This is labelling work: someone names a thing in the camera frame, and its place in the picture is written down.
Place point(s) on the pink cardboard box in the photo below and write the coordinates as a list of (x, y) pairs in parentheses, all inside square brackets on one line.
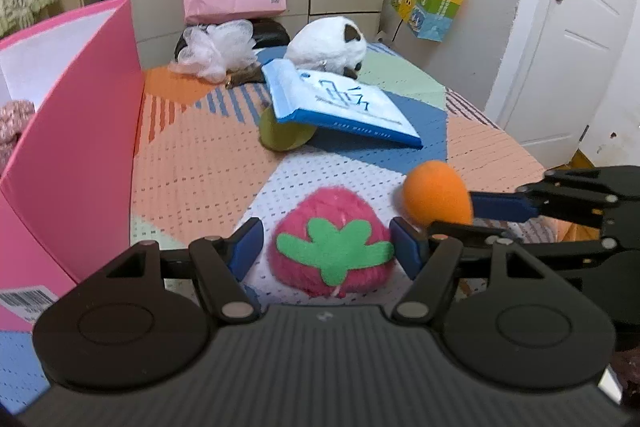
[(75, 157)]

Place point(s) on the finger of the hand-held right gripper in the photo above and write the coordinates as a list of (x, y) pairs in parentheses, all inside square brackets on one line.
[(475, 232), (500, 206)]

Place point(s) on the white door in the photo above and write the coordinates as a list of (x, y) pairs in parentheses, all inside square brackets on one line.
[(575, 57)]

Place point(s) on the pink floral cloth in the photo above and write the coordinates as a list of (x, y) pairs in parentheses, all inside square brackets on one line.
[(12, 127)]

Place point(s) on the olive green soft ball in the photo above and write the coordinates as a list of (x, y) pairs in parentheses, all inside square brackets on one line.
[(285, 137)]

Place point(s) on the white mesh bath pouf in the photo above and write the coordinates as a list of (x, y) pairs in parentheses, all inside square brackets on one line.
[(215, 49)]

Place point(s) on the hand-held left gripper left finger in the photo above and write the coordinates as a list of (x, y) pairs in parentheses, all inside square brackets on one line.
[(247, 247)]

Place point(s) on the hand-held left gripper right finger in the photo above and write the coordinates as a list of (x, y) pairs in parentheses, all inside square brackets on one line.
[(405, 247)]

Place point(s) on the black hard-shell suitcase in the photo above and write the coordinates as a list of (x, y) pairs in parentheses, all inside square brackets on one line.
[(270, 34)]

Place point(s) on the blue wet wipes pack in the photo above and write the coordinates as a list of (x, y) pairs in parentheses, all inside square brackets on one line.
[(340, 107)]

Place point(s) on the white plush cat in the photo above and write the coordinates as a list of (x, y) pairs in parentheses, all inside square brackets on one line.
[(320, 42)]

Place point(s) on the pink strawberry plush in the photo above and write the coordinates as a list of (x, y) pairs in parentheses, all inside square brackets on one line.
[(325, 207)]

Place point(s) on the orange makeup sponge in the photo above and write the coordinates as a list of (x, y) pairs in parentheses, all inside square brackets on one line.
[(435, 194)]

